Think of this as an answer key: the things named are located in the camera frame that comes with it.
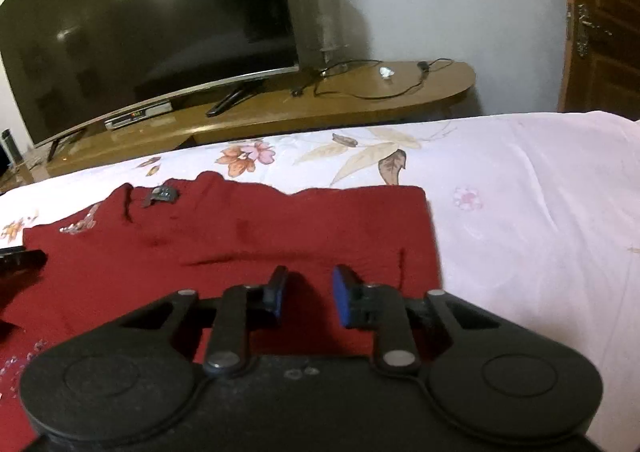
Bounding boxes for floral pink bedsheet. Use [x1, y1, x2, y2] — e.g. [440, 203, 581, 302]
[0, 110, 640, 452]

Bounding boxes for wooden television cabinet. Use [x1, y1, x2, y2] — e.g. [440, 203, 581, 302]
[0, 59, 476, 193]

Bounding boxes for brown wooden door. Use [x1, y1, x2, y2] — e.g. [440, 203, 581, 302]
[556, 0, 640, 121]

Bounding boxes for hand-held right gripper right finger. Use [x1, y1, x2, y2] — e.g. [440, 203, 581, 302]
[332, 263, 502, 379]

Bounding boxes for black cable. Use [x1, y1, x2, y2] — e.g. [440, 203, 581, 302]
[292, 58, 454, 101]

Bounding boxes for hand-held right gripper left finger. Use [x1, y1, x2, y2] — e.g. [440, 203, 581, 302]
[120, 265, 290, 379]

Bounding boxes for silver set-top box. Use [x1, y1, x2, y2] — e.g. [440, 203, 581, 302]
[104, 102, 176, 129]

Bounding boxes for red knitted garment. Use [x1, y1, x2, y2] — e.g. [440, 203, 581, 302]
[0, 171, 444, 428]

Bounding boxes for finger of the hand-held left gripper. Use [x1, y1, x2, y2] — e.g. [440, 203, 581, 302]
[0, 249, 49, 279]

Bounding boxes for metal door handle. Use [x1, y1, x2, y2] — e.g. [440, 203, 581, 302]
[567, 3, 614, 58]

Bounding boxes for black flat-screen television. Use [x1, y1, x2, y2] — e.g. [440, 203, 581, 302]
[0, 0, 301, 162]

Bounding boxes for grey cylindrical bottle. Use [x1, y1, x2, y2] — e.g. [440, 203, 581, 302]
[0, 129, 21, 166]

